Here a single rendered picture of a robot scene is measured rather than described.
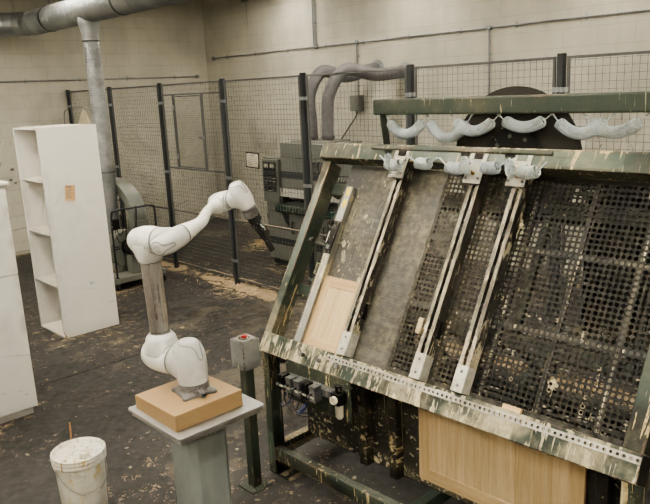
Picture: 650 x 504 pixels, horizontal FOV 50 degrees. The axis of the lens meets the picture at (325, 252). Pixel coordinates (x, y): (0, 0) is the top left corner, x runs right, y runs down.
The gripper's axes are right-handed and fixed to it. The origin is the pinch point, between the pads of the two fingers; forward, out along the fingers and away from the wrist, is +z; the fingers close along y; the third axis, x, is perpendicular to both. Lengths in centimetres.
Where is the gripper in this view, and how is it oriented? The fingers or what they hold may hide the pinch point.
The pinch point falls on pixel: (269, 245)
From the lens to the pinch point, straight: 391.6
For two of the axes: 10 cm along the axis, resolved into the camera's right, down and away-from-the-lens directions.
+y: -5.5, -1.4, 8.2
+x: -7.2, 5.8, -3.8
